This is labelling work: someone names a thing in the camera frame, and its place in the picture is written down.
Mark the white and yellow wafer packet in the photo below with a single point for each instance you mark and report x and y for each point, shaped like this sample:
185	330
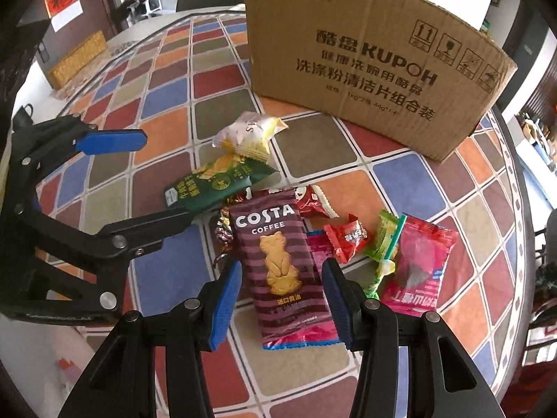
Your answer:
248	135

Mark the green lollipop packet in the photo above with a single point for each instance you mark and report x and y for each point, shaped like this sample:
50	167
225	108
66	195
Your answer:
385	235

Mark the shiny foil candy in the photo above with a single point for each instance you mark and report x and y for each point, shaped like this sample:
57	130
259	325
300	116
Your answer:
223	228

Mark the brown cardboard box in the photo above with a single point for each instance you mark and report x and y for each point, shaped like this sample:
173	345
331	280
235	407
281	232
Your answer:
370	52

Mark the large pink snack packet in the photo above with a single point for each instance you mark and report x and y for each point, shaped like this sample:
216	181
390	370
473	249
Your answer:
417	261

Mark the green snack packet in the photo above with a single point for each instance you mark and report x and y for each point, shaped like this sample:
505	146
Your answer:
213	183

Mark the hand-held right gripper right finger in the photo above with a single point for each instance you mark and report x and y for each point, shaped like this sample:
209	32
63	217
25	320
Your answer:
338	309

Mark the snack packets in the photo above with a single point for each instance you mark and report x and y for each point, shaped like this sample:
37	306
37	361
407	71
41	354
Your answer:
274	235

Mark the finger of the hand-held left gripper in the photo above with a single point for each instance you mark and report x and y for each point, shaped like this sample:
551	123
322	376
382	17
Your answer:
148	228
115	141

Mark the dark red candy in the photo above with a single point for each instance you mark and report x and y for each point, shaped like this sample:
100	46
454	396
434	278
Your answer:
311	202

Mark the small pink packet blue edge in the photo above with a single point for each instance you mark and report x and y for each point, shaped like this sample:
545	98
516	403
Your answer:
314	248

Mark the colourful checkered tablecloth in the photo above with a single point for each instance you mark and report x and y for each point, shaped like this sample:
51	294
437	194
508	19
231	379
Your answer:
165	78

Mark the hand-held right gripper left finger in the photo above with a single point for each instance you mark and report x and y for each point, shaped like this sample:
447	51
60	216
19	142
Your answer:
224	307

